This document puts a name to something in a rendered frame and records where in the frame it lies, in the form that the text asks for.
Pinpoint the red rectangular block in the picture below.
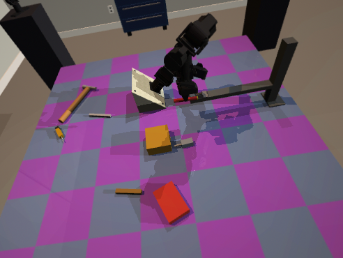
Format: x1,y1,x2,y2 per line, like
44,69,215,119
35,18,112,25
153,181,190,225

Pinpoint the orange flat bar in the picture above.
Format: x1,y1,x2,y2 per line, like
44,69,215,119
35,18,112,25
115,189,142,195

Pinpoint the red cylindrical rod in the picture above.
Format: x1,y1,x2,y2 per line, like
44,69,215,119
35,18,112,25
174,96,198,103

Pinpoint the hammer with wooden handle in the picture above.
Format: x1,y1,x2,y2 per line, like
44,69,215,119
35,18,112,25
59,85,97,123

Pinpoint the orange-handled screwdriver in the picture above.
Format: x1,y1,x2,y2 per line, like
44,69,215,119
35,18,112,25
55,126,64,139

